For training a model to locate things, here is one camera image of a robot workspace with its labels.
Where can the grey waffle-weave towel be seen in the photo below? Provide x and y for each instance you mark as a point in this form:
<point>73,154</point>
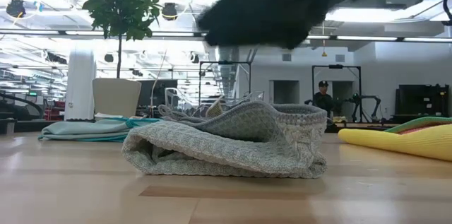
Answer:
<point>229,146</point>

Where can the green microfiber towel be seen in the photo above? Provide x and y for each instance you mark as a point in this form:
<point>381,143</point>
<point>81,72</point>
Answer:
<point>423,123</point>

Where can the turquoise terry towel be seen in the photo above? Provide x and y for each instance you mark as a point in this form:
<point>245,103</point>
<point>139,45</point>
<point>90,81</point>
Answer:
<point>102,139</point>

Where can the light blue teal-edged towel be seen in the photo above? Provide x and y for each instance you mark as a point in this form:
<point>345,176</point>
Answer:
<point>88,128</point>

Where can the small yellow hanging item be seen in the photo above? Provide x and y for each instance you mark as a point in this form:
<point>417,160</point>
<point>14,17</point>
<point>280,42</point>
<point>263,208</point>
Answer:
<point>323,53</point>

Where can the black ceiling-mounted device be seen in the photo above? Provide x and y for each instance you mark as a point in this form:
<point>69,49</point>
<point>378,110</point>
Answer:
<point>16,7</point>
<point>169,11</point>

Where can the long ceiling light strip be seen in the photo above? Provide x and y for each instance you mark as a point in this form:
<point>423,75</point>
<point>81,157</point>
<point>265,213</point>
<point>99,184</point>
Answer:
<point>367,38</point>

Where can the person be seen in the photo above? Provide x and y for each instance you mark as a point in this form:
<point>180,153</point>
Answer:
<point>323,100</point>

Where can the black background robot arms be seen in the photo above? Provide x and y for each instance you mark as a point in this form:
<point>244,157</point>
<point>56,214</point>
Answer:
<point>363,105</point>

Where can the green leafy plant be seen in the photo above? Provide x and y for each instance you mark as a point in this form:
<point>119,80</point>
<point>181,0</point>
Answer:
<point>120,5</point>

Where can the white plant pot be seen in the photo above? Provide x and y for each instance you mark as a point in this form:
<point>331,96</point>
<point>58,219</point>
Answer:
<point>116,98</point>

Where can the black cabinet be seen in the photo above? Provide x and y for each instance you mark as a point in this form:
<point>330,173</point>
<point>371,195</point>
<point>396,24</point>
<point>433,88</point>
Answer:
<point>422,98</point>

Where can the yellow towel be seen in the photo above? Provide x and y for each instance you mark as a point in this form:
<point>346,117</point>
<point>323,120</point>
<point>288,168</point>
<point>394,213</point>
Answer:
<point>406,144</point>

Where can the black metal stand frame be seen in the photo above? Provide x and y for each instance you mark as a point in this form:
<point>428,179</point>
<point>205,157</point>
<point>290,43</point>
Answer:
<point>335,66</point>

